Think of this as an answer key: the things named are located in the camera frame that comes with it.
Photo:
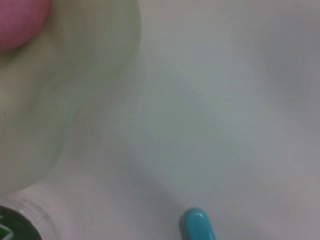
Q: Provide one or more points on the blue scissors with cover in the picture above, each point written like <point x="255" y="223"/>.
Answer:
<point x="198" y="225"/>

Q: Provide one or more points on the pink toy peach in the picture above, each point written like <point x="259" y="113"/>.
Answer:
<point x="20" y="22"/>

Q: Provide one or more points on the clear water bottle green label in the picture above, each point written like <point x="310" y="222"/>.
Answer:
<point x="20" y="225"/>

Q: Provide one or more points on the pale green glass fruit plate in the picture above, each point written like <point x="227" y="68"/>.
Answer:
<point x="75" y="75"/>

